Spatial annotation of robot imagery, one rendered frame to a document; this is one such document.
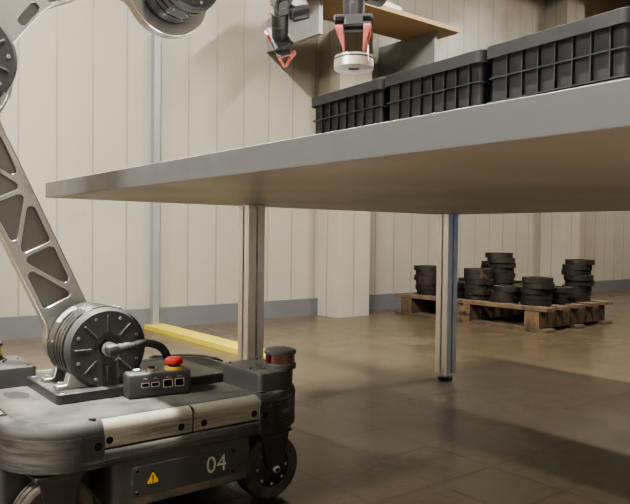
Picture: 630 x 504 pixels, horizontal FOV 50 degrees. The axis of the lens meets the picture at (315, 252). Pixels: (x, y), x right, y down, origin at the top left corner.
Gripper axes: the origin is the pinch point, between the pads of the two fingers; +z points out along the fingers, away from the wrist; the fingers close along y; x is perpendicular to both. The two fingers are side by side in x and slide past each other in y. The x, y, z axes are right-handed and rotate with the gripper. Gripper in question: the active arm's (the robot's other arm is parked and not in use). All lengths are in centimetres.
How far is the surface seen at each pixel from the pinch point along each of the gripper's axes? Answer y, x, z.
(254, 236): 32, -28, 47
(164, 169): 32, 57, 37
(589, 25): -41, 62, 15
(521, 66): -33, 51, 18
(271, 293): 70, -278, 81
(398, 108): -11.2, 25.6, 20.0
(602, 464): -63, 0, 105
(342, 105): 2.3, 8.5, 15.4
